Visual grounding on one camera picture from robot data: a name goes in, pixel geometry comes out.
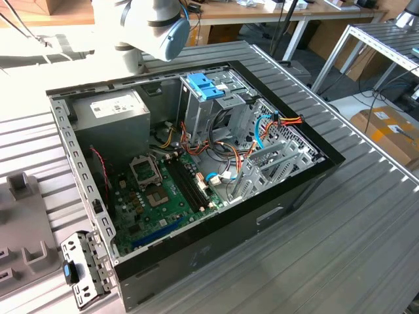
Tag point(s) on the blue plastic drive latch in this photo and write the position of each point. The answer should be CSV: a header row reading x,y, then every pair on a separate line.
x,y
201,85

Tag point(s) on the grey parts rack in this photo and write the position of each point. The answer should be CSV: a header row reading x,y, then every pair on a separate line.
x,y
23,222

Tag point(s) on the grey power supply unit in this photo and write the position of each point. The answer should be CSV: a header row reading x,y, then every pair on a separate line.
x,y
111,131

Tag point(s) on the black blue latch tab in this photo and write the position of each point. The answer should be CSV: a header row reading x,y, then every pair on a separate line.
x,y
67,272

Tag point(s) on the black RAM slot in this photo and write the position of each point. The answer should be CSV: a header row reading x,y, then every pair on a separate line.
x,y
190,183
181,183
185,183
194,183

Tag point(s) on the small brown cardboard box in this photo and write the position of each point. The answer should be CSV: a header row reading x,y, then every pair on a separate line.
x,y
222,34

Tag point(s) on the metal card retainer bracket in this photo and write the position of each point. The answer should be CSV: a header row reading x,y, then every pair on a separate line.
x,y
83,252

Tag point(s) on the blue expansion slot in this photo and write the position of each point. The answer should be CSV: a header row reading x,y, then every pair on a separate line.
x,y
157,233

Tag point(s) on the grey metal disk bay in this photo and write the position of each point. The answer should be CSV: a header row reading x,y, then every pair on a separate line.
x,y
253,181

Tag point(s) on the green motherboard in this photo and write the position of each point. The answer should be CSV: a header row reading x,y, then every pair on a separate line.
x,y
176,209

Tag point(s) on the cardboard box white labels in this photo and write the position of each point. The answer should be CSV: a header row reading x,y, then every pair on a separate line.
x,y
386,140

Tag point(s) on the grey metal drive cage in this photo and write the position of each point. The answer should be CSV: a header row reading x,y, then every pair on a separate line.
x,y
203,114

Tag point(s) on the long wooden desk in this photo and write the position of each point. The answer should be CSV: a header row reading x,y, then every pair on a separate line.
x,y
248,11

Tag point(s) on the CPU socket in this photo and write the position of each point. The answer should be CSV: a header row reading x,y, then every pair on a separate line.
x,y
157,196

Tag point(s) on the large brown cardboard box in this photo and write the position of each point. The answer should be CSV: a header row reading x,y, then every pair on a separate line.
x,y
330,42

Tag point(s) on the black open PC case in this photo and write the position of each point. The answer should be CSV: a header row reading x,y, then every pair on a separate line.
x,y
229,235

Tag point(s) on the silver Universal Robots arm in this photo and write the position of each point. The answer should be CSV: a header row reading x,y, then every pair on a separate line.
x,y
157,32

